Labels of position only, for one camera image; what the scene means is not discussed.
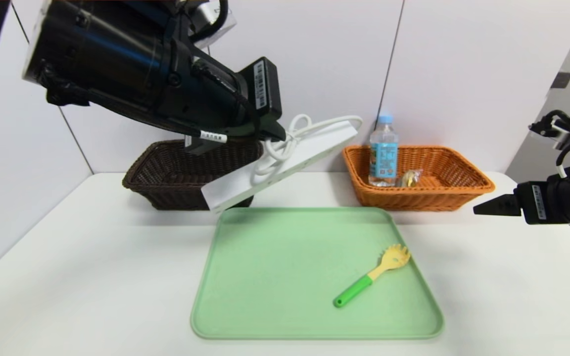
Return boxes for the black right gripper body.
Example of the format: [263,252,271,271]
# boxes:
[513,172,570,225]

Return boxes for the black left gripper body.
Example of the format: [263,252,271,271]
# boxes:
[186,56,283,136]

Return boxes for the white power cord with plug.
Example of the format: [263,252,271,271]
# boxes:
[253,114,364,177]

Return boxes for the white power strip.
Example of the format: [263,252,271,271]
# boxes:
[201,120,358,215]

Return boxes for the dark snack packet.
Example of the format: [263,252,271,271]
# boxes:
[396,169,424,189]

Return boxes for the clear water bottle blue label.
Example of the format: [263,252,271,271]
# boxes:
[368,115,400,188]

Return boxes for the yellow spatula green handle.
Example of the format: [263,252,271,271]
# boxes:
[333,244,411,309]

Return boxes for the orange wicker basket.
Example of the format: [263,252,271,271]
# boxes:
[342,145,496,212]

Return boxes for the dark brown wicker basket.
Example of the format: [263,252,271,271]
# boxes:
[122,139,264,211]

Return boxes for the light green plastic tray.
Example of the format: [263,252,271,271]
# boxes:
[191,207,445,342]

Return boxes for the braided cable with white label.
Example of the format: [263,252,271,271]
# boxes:
[166,119,261,144]

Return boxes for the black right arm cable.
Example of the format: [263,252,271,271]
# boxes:
[537,109,570,178]

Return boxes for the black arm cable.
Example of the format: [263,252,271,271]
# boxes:
[186,0,230,44]
[537,109,570,178]

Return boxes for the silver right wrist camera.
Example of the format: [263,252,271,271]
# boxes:
[529,116,570,150]

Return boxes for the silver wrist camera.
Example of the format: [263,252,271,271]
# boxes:
[189,0,238,49]
[529,116,570,150]

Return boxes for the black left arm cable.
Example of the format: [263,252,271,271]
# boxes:
[186,0,230,44]

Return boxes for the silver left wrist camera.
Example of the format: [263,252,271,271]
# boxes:
[189,0,238,49]

